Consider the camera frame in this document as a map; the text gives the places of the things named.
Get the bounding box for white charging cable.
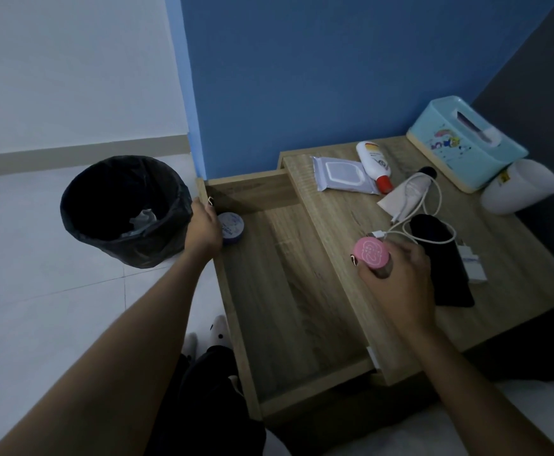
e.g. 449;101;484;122
373;173;457;245

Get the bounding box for person's black trousers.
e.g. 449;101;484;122
146;346;268;456

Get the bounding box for white bottle red cap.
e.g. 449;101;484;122
355;141;395;194

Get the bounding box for purple round jar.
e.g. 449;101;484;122
217;212;246;246

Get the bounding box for person's left hand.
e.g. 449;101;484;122
184;196;224;262

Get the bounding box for white wet wipes pack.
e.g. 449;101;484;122
311;156;381;195

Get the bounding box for black trash bin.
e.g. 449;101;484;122
60;155;194;270

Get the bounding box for person's left forearm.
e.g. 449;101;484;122
0;251;211;456

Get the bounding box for person's right forearm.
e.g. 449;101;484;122
400;322;554;456

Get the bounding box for black smartphone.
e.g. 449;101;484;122
409;213;476;308

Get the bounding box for white tissue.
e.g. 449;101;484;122
122;208;158;239

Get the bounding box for white tube black cap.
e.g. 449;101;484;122
376;167;438;223

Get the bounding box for teal tissue box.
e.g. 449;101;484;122
405;95;530;194

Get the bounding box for wooden drawer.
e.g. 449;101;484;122
196;168;378;421

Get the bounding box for pink round jar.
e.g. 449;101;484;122
352;236;394;279

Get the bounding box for white charger plug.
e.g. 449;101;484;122
457;239;488;284

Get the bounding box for large white plastic cup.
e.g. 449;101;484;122
478;158;554;216

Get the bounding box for wooden nightstand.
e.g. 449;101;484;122
276;135;554;388

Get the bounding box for person's right polka-dot sock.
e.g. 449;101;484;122
208;315;232;352

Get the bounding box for person's right hand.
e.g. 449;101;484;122
351;239;437;333

